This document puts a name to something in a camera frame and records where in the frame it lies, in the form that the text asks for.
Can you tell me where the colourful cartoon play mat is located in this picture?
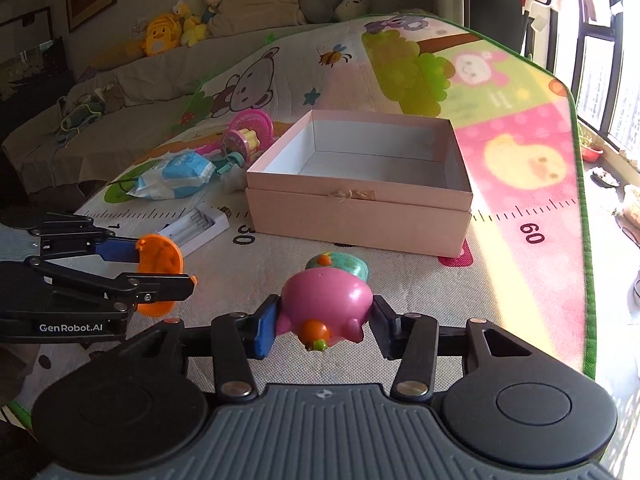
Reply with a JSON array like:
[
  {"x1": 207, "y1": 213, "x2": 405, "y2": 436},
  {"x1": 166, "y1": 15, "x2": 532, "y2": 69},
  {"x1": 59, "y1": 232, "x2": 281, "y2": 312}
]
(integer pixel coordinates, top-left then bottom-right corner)
[{"x1": 14, "y1": 12, "x2": 598, "y2": 411}]

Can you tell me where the green yarn cloth bundle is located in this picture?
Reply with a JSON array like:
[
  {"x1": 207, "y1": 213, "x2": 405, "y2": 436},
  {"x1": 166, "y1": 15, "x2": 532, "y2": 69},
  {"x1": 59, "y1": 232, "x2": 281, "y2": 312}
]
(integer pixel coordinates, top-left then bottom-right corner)
[{"x1": 55, "y1": 93, "x2": 106, "y2": 148}]

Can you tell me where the pink cardboard box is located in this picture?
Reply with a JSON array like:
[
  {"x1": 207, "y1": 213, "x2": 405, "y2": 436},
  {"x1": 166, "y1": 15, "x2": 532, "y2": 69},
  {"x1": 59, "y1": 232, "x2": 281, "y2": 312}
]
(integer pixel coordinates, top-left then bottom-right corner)
[{"x1": 246, "y1": 110, "x2": 473, "y2": 258}]

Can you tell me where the yellow duck plush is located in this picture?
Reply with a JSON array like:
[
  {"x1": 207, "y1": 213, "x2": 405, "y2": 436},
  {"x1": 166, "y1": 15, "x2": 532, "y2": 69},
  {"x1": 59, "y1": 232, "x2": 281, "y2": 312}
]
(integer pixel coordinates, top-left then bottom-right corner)
[{"x1": 125, "y1": 13, "x2": 182, "y2": 60}]

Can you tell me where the orange plastic toy piece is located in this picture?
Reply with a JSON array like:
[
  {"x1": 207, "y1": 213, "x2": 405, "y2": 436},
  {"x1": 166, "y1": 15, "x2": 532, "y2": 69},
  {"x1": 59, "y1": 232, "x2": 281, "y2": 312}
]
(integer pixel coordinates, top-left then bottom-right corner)
[{"x1": 136, "y1": 234, "x2": 198, "y2": 318}]

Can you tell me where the beige covered sofa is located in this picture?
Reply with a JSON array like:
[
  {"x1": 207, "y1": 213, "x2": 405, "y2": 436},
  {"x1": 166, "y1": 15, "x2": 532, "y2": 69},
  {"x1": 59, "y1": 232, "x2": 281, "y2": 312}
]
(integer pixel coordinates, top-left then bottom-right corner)
[{"x1": 2, "y1": 19, "x2": 281, "y2": 194}]

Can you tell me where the blue white wipes pack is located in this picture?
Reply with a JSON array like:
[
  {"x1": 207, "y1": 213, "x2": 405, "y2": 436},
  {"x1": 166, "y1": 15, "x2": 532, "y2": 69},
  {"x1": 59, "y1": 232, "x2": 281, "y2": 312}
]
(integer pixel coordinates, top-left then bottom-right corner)
[{"x1": 127, "y1": 152, "x2": 216, "y2": 200}]

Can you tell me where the small yellow plush toy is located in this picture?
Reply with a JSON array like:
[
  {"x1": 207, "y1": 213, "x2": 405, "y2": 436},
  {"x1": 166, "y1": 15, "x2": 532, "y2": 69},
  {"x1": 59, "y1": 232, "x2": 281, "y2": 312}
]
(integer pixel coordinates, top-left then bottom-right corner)
[{"x1": 172, "y1": 0, "x2": 208, "y2": 47}]

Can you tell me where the beige pillow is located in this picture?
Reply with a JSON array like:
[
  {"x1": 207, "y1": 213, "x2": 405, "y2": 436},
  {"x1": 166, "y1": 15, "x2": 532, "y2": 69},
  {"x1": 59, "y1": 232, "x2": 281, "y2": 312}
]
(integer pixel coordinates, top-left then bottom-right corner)
[{"x1": 207, "y1": 0, "x2": 306, "y2": 37}]

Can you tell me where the teal toy hammer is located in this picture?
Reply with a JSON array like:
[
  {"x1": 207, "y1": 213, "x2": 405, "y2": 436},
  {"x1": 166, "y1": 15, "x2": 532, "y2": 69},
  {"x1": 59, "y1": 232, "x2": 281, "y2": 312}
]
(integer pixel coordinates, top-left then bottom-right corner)
[{"x1": 213, "y1": 152, "x2": 245, "y2": 178}]

